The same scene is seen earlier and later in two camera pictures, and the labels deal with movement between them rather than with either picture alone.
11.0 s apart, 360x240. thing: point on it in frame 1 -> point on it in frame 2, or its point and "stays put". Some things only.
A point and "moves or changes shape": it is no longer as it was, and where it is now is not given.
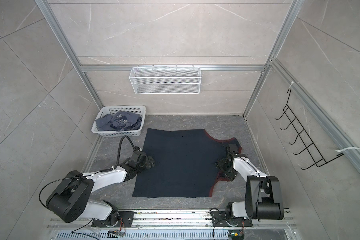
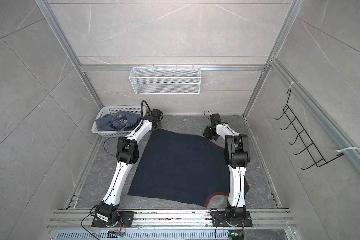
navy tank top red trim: (185, 163) moves or changes shape
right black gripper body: (223, 164) -> (209, 134)
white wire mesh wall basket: (165, 80) stays put
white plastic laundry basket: (139, 110) stays put
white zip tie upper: (292, 82) stays put
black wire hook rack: (310, 146) stays put
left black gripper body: (148, 164) -> (159, 125)
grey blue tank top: (118, 121) stays put
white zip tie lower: (339, 150) stays put
